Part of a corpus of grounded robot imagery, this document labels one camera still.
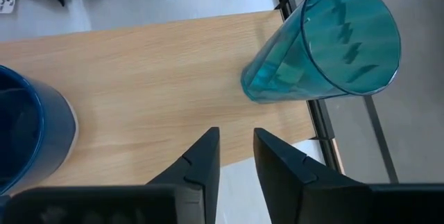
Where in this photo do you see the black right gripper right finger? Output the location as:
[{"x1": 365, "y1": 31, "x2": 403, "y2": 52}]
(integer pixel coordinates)
[{"x1": 253, "y1": 128, "x2": 367, "y2": 224}]

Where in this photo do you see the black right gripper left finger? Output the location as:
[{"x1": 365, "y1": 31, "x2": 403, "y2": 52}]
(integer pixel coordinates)
[{"x1": 145, "y1": 126, "x2": 222, "y2": 224}]

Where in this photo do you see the teal transparent plastic tumbler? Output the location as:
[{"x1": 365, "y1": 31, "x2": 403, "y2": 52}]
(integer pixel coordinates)
[{"x1": 241, "y1": 0, "x2": 402, "y2": 105}]

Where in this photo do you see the dark blue ceramic mug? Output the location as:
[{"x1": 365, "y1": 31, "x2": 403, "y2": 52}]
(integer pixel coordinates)
[{"x1": 0, "y1": 64, "x2": 79, "y2": 197}]

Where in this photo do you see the light wooden shelf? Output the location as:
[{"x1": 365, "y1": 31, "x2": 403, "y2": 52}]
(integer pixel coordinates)
[{"x1": 0, "y1": 10, "x2": 316, "y2": 187}]

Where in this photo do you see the black metal table frame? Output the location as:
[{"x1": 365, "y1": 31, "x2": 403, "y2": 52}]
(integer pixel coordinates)
[{"x1": 270, "y1": 0, "x2": 346, "y2": 176}]

